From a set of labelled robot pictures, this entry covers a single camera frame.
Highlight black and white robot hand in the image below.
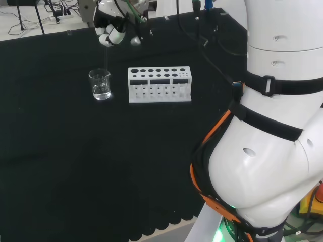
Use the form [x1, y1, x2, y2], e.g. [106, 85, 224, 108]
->
[93, 0, 152, 48]

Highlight clear glass rod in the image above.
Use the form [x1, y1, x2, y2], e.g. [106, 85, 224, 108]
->
[104, 45, 111, 76]

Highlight clear glass beaker with water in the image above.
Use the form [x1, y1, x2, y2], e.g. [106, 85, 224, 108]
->
[88, 68, 112, 101]

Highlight white test tube rack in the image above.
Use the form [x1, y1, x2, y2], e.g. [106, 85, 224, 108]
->
[127, 65, 192, 104]

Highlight grey metal box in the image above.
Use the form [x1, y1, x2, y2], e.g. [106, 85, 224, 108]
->
[77, 0, 99, 28]

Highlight white power strip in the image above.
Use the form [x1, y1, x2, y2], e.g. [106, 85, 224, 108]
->
[49, 12, 74, 22]

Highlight thin dark blue tripod leg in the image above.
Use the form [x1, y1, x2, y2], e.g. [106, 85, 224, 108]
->
[34, 0, 46, 35]

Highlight black stand leg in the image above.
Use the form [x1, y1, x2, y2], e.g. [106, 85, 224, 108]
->
[15, 0, 26, 32]

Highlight black bench cloth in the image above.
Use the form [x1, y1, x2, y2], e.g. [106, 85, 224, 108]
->
[0, 7, 249, 242]

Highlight yellow stop button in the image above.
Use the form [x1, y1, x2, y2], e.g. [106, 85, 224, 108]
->
[299, 180, 323, 219]

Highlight thick black cable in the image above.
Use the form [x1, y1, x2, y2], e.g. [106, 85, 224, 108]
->
[176, 0, 235, 85]

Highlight black cable with round plug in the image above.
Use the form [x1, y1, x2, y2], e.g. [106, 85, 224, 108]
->
[191, 0, 210, 47]

